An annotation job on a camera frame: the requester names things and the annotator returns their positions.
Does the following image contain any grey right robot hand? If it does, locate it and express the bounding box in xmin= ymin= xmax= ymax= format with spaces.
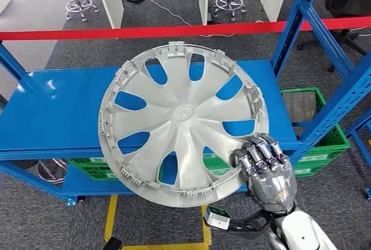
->
xmin=230 ymin=133 xmax=299 ymax=215

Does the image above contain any grey plastic wheel cover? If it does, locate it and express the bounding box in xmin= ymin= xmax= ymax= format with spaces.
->
xmin=97 ymin=41 xmax=269 ymax=208

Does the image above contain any red barrier tape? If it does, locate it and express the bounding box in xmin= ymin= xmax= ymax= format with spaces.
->
xmin=0 ymin=16 xmax=371 ymax=42

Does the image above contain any chrome stanchion base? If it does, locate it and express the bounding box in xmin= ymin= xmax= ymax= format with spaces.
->
xmin=37 ymin=158 xmax=69 ymax=186

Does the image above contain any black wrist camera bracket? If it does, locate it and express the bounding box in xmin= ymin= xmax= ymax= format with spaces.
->
xmin=227 ymin=209 xmax=290 ymax=240

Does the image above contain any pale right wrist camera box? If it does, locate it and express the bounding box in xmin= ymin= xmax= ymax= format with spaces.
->
xmin=204 ymin=205 xmax=231 ymax=231

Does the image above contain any dark left wrist camera mount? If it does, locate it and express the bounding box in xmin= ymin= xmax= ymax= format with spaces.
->
xmin=102 ymin=237 xmax=123 ymax=250

